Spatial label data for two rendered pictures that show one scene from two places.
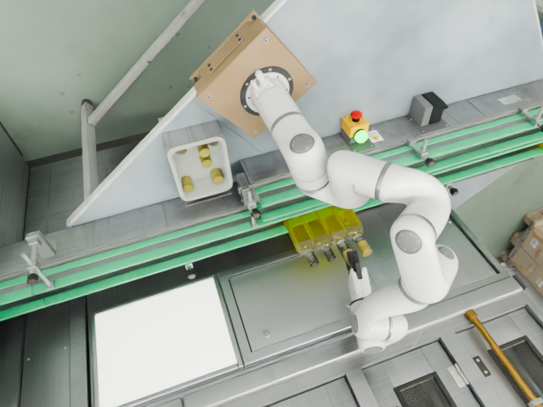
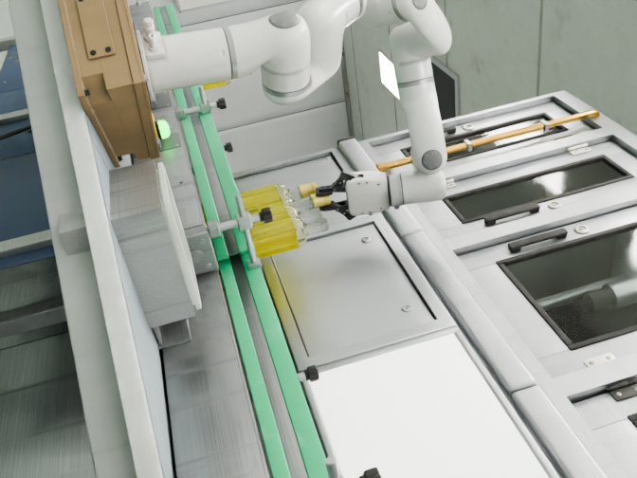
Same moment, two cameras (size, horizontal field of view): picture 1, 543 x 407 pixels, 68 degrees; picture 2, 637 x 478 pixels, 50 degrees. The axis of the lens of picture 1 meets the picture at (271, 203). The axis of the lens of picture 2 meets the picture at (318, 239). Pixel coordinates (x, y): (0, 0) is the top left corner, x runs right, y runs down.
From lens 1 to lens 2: 1.33 m
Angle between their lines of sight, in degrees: 62
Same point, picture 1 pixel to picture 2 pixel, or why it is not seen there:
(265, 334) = (409, 309)
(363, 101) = not seen: hidden behind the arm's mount
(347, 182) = (341, 14)
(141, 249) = (274, 399)
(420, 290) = (445, 32)
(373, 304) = (425, 117)
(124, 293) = not seen: outside the picture
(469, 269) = (322, 170)
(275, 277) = (316, 304)
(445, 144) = (192, 100)
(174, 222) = (226, 350)
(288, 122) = (240, 27)
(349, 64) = not seen: hidden behind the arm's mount
